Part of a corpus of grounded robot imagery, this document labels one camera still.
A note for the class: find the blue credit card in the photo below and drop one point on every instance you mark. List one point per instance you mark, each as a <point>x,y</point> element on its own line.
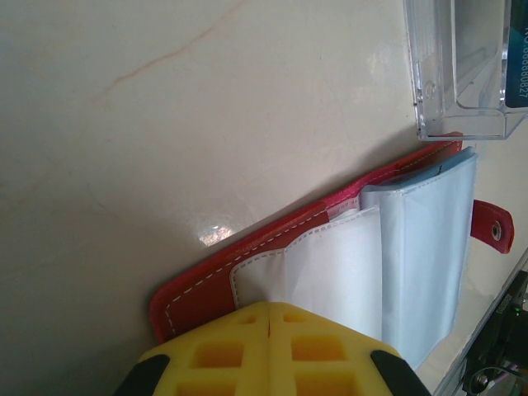
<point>519,62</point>

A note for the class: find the red card holder wallet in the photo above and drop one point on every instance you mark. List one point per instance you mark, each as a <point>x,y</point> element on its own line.
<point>330,268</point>

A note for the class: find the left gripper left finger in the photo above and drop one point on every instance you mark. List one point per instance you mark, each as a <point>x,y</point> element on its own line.
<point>177,346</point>

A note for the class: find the long aluminium mounting rail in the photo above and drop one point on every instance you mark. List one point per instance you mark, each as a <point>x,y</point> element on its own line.
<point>458,363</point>

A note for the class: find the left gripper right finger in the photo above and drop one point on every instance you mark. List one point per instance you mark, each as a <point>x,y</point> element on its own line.
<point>359,350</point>

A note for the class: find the clear acrylic card stand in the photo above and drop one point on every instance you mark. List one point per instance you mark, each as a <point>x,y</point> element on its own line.
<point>437,82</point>

